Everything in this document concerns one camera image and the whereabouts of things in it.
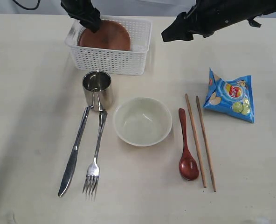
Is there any wooden chopstick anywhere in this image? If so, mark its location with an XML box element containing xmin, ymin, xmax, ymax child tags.
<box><xmin>185</xmin><ymin>94</ymin><xmax>207</xmax><ymax>188</ymax></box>
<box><xmin>195</xmin><ymin>96</ymin><xmax>217</xmax><ymax>192</ymax></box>

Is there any shiny steel cup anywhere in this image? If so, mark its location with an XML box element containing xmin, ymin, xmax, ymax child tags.
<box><xmin>82</xmin><ymin>70</ymin><xmax>113</xmax><ymax>112</ymax></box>

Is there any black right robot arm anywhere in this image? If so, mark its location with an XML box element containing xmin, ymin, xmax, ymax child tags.
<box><xmin>161</xmin><ymin>0</ymin><xmax>276</xmax><ymax>42</ymax></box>

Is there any steel knife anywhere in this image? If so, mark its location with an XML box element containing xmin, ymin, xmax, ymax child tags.
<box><xmin>58</xmin><ymin>106</ymin><xmax>90</xmax><ymax>197</ymax></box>

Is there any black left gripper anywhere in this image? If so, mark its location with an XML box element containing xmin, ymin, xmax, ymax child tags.
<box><xmin>61</xmin><ymin>0</ymin><xmax>101</xmax><ymax>33</ymax></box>

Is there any steel fork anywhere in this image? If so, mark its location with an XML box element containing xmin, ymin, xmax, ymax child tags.
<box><xmin>82</xmin><ymin>111</ymin><xmax>108</xmax><ymax>197</ymax></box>

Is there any white perforated plastic basket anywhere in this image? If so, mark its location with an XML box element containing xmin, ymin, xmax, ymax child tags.
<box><xmin>65</xmin><ymin>15</ymin><xmax>152</xmax><ymax>76</ymax></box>

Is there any blue chips bag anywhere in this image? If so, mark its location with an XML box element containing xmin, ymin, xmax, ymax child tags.
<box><xmin>203</xmin><ymin>69</ymin><xmax>255</xmax><ymax>124</ymax></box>

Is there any brown wooden plate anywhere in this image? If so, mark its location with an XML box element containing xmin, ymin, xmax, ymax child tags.
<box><xmin>78</xmin><ymin>20</ymin><xmax>131</xmax><ymax>51</ymax></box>

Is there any black cable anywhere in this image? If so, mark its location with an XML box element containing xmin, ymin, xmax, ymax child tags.
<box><xmin>12</xmin><ymin>0</ymin><xmax>42</xmax><ymax>10</ymax></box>

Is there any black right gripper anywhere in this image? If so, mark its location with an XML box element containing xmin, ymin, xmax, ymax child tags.
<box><xmin>161</xmin><ymin>0</ymin><xmax>264</xmax><ymax>42</ymax></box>

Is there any dark red wooden spoon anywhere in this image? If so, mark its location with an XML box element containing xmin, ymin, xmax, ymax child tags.
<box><xmin>178</xmin><ymin>108</ymin><xmax>199</xmax><ymax>181</ymax></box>

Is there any cream ceramic bowl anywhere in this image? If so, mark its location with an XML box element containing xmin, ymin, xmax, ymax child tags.
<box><xmin>113</xmin><ymin>97</ymin><xmax>173</xmax><ymax>147</ymax></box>

